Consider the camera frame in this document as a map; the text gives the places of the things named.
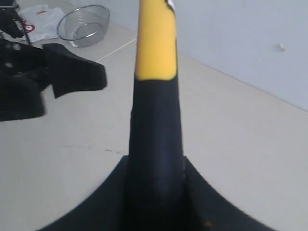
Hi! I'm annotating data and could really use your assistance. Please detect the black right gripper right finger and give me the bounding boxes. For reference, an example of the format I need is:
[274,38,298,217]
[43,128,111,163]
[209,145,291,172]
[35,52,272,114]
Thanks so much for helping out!
[182,157,277,231]

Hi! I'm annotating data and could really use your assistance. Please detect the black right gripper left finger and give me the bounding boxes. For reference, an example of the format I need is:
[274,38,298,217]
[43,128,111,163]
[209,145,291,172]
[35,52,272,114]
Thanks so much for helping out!
[41,155,128,231]

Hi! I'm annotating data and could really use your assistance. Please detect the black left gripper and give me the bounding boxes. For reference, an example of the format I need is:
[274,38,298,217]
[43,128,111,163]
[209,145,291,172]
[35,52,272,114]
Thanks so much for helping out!
[0,39,107,122]

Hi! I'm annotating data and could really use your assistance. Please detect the yellow black claw hammer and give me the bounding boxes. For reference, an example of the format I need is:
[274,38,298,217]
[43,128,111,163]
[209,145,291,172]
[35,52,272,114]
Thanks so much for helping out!
[126,0,185,231]

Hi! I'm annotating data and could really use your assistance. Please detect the white plastic bag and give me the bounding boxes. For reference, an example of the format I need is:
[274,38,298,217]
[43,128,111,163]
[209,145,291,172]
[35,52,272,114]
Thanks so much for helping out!
[18,4,65,42]

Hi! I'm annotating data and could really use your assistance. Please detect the wire mesh basket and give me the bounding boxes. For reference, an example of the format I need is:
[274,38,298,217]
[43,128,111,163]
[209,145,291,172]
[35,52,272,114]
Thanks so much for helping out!
[57,4,110,48]

